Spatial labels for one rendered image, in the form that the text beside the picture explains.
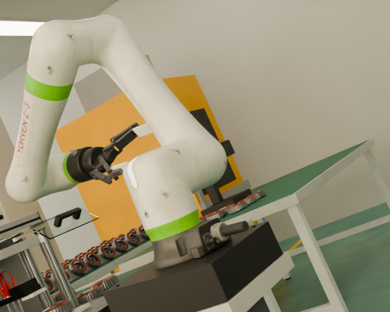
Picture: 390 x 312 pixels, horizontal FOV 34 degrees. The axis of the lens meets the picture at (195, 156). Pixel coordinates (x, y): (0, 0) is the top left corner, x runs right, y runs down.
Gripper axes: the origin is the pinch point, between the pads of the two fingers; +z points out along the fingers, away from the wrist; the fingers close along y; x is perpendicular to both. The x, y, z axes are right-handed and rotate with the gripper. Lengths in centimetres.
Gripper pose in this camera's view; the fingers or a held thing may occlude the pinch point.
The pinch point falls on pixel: (140, 146)
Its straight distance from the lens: 162.6
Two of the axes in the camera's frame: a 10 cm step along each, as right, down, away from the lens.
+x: 6.1, 6.5, 4.5
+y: 3.5, -7.3, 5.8
